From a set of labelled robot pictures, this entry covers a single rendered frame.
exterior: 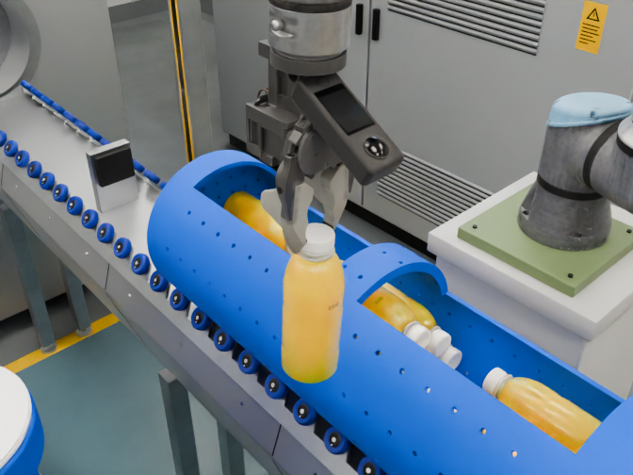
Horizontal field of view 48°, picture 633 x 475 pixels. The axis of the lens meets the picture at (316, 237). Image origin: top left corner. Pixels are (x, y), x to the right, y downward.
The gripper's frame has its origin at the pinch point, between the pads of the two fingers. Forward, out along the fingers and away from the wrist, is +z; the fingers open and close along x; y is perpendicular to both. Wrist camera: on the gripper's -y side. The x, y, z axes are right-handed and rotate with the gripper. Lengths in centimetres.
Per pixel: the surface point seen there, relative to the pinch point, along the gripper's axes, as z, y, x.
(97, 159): 35, 91, -21
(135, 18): 139, 464, -252
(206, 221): 21.8, 38.0, -12.6
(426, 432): 25.0, -13.0, -7.2
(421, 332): 24.0, -1.6, -20.0
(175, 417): 91, 61, -16
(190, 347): 53, 44, -11
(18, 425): 39, 34, 25
